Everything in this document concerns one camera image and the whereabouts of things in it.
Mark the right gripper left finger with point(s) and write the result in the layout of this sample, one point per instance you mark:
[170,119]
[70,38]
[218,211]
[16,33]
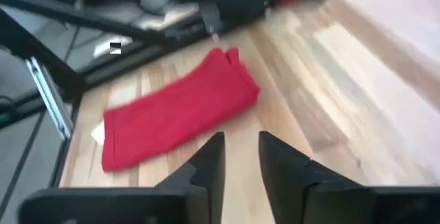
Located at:
[209,182]

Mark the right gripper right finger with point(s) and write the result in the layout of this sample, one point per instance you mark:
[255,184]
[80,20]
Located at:
[299,189]

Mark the white paper card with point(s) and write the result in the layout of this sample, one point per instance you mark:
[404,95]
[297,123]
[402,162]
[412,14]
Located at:
[98,134]

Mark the silver aluminium rail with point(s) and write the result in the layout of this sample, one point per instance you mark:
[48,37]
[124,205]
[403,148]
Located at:
[51,97]

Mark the black aluminium table frame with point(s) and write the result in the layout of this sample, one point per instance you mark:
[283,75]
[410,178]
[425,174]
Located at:
[34,45]

